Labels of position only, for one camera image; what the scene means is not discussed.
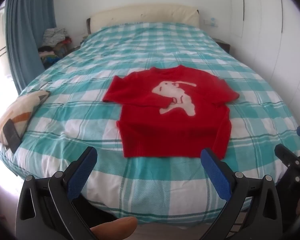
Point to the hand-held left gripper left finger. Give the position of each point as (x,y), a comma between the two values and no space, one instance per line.
(82,173)

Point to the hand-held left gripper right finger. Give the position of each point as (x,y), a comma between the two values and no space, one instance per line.
(215,175)

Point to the red sweater with white figure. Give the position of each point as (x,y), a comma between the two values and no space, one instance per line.
(170,120)

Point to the pile of mixed clothes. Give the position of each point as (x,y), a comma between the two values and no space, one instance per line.
(54,43)

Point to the person's left hand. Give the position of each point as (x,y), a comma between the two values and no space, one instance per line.
(115,230)

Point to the cream patterned pillow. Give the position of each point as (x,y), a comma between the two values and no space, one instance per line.
(17,112)

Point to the teal checked bed blanket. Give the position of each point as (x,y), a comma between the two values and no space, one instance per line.
(95,85)

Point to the white wardrobe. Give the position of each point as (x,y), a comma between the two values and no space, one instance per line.
(270,30)

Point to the dark nightstand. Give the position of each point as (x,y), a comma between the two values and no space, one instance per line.
(222,44)

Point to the window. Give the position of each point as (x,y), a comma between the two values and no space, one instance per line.
(0,55)

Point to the dark wooden bed headboard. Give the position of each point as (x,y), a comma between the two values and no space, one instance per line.
(88,26)

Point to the blue curtain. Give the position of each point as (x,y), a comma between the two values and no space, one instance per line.
(25,35)

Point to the cream headboard cushion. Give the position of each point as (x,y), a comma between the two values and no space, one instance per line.
(145,15)

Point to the white wall socket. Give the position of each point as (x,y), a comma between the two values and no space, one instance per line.
(211,22)

